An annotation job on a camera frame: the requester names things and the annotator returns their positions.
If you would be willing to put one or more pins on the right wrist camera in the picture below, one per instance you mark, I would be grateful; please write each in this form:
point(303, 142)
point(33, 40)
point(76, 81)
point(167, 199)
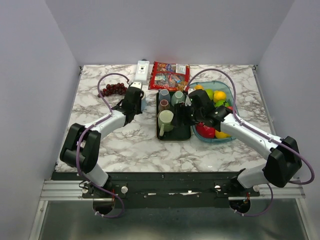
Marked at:
point(188, 101)

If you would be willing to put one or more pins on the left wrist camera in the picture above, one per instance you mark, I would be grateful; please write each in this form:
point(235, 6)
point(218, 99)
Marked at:
point(136, 84)

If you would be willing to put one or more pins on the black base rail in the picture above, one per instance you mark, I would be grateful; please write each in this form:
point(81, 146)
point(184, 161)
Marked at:
point(138, 190)

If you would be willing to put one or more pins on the yellow mango fruit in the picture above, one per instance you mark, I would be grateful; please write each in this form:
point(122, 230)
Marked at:
point(221, 135)

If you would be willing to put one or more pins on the light blue hexagonal mug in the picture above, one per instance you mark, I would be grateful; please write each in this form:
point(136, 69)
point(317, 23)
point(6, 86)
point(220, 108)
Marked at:
point(143, 102)

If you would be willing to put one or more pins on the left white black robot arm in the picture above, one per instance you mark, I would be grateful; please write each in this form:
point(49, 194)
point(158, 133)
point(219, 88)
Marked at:
point(82, 143)

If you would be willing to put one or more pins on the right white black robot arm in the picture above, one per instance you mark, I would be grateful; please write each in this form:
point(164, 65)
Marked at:
point(282, 161)

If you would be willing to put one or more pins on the brown striped mug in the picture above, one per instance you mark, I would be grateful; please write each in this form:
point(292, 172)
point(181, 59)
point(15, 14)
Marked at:
point(163, 105)

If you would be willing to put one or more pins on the red snack bag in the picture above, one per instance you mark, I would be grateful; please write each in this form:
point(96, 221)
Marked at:
point(170, 76)

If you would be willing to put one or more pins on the mint green mug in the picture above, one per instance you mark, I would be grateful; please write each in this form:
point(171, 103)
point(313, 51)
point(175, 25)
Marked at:
point(178, 97)

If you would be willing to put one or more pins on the aluminium frame rail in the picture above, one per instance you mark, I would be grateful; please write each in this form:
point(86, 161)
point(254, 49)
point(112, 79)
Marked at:
point(69, 190)

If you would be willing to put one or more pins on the green striped melon fruit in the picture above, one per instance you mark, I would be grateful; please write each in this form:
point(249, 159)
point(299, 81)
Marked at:
point(222, 103)

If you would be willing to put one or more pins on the red dragon fruit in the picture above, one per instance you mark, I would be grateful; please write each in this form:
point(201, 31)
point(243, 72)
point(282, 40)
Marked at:
point(205, 131)

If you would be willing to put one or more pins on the light green large mug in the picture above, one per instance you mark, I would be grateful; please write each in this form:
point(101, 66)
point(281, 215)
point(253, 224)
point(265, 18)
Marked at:
point(164, 121)

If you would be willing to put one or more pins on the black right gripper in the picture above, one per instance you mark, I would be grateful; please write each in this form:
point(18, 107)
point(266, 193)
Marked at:
point(179, 109)

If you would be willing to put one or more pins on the teal transparent fruit container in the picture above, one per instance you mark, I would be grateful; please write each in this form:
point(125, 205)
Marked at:
point(222, 110)

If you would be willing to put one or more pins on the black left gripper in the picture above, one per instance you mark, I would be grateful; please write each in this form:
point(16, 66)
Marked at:
point(139, 110)

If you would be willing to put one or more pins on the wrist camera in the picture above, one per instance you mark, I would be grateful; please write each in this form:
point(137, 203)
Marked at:
point(188, 101)
point(136, 84)

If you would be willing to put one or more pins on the black tray gold rim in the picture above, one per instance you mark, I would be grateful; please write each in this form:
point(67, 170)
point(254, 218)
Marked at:
point(181, 133)

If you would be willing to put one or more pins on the grey blue dotted mug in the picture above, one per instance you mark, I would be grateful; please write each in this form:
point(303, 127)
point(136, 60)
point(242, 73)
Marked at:
point(164, 94)

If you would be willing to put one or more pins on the yellow lemon fruit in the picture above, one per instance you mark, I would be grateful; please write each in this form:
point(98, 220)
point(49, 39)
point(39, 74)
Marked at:
point(219, 96)

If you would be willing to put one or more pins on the green lime fruit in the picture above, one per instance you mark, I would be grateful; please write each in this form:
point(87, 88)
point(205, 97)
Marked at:
point(210, 93)

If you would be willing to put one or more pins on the orange fruit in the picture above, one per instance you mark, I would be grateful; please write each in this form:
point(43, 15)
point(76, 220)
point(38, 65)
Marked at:
point(198, 87)

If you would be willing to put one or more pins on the dark red grape bunch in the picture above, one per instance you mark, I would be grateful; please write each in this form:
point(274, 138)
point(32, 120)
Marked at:
point(112, 89)

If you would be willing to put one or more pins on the white rectangular box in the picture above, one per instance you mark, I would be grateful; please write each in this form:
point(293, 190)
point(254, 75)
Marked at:
point(142, 71)

